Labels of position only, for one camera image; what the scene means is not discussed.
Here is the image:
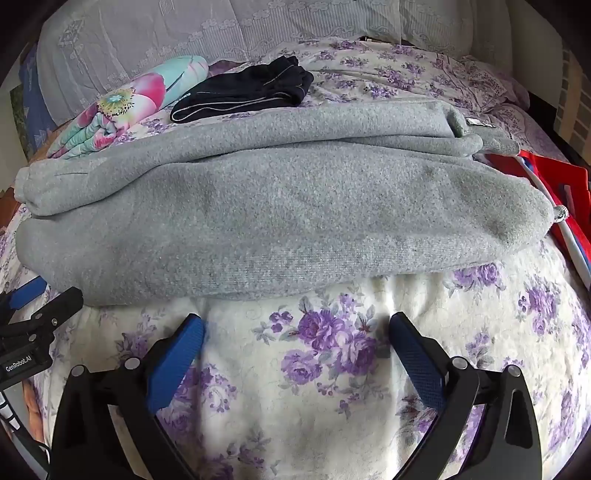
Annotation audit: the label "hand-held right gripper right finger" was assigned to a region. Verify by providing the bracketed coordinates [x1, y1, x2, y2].
[389, 311, 542, 480]

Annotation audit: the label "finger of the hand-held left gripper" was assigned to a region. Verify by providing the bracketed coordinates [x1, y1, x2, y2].
[0, 276, 48, 315]
[0, 286, 85, 339]

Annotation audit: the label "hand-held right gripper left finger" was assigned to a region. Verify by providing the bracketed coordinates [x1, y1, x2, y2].
[50, 313, 206, 480]

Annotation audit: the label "grey fleece pants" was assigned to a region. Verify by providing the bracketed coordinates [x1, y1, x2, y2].
[14, 99, 555, 308]

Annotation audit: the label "purple floral bedspread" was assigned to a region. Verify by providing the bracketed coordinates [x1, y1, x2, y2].
[0, 37, 591, 480]

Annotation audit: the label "blue patterned cloth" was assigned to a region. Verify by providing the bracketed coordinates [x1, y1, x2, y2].
[18, 44, 57, 139]

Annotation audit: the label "flower print pillow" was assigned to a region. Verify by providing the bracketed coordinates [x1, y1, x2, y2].
[46, 55, 208, 160]

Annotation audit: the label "red garment with striped trim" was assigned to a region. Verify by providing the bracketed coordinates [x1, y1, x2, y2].
[480, 150, 591, 287]

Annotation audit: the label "black garment with white piping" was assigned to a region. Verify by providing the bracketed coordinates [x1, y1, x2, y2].
[170, 55, 315, 124]

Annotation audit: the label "white lace cover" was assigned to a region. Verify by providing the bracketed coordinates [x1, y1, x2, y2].
[36, 0, 513, 127]

